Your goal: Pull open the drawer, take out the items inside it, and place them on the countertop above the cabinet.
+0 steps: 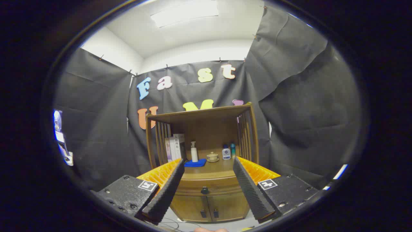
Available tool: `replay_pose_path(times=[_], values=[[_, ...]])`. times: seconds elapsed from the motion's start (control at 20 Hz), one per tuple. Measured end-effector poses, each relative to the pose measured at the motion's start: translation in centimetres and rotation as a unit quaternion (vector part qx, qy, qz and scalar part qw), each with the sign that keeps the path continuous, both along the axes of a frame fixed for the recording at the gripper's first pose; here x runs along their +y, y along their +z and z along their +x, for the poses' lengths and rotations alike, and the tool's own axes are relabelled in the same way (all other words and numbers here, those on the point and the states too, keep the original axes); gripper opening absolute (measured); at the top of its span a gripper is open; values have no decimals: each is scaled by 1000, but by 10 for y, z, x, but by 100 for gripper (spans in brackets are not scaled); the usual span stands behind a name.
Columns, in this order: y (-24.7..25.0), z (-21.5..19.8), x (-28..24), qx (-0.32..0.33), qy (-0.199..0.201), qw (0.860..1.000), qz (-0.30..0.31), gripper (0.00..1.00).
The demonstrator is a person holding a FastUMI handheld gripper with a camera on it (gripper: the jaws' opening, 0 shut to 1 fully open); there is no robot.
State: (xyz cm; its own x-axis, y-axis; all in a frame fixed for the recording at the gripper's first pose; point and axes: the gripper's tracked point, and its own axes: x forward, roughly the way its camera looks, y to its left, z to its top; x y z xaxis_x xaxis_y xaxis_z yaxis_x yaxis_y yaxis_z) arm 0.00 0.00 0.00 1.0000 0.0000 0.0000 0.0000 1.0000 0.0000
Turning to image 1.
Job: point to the beige lidded tea cup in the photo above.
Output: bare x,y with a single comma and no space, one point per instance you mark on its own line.
212,157

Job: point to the thin white book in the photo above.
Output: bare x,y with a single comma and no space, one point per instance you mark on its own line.
173,149

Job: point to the wooden countertop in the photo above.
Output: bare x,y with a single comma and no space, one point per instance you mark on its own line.
212,169

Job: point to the thick white book dark cover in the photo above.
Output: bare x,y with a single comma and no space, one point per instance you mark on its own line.
179,145

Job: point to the white pump bottle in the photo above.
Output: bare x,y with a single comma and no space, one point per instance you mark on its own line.
194,155

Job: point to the white lotion bottle blue cap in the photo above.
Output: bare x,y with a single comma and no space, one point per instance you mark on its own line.
226,154

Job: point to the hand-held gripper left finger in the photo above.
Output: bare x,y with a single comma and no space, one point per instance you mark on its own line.
167,193

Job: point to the wooden cabinet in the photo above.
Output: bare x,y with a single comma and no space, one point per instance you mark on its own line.
209,129

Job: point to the yellow floor tape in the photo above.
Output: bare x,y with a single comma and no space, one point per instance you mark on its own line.
247,229

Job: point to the wooden cabinet door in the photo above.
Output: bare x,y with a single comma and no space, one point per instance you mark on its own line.
190,207
230,206

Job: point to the teal slim bottle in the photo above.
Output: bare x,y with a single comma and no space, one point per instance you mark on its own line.
233,150

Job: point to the blue folded cloth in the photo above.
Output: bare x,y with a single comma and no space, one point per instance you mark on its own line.
194,163

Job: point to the white and blue device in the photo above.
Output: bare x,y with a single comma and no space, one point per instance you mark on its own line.
61,138

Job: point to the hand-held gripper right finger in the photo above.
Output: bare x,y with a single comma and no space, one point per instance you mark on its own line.
252,193

